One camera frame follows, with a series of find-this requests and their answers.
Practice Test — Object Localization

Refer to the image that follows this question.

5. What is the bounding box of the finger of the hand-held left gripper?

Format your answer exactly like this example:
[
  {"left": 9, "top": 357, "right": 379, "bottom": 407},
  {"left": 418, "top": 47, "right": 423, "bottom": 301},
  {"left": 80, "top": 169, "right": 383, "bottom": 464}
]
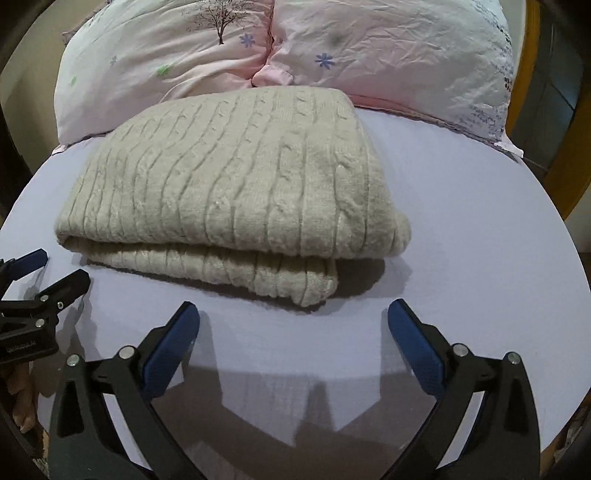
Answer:
[
  {"left": 0, "top": 270, "right": 92, "bottom": 324},
  {"left": 0, "top": 248, "right": 49, "bottom": 284}
]

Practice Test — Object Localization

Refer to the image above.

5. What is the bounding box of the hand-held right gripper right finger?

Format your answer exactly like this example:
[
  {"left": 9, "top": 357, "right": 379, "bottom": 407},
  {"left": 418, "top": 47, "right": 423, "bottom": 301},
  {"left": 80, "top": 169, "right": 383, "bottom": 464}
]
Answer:
[{"left": 382, "top": 298, "right": 542, "bottom": 480}]

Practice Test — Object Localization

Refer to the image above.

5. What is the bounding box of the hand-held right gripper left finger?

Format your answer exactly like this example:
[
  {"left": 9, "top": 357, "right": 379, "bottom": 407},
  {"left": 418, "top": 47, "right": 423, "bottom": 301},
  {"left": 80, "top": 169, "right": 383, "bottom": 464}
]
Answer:
[{"left": 50, "top": 301, "right": 205, "bottom": 480}]

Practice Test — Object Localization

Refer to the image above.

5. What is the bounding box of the beige cable-knit sweater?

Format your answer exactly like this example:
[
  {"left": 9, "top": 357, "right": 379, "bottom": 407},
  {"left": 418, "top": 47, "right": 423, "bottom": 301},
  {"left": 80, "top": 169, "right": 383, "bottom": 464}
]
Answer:
[{"left": 54, "top": 86, "right": 413, "bottom": 308}]

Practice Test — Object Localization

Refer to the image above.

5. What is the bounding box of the person's left hand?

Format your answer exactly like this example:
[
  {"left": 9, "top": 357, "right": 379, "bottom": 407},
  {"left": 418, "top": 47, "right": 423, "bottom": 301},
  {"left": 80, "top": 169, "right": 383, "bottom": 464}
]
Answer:
[{"left": 0, "top": 359, "right": 37, "bottom": 432}]

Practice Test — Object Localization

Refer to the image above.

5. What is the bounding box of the lavender bed sheet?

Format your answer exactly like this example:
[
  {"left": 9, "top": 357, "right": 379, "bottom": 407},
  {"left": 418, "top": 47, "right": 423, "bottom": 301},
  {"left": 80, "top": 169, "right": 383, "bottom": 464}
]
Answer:
[{"left": 0, "top": 107, "right": 591, "bottom": 480}]

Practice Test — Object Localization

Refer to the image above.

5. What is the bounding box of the floral pink white pillow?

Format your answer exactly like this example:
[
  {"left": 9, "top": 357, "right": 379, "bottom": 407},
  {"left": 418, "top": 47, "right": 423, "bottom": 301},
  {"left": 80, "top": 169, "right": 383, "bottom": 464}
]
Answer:
[
  {"left": 252, "top": 0, "right": 525, "bottom": 158},
  {"left": 54, "top": 0, "right": 277, "bottom": 146}
]

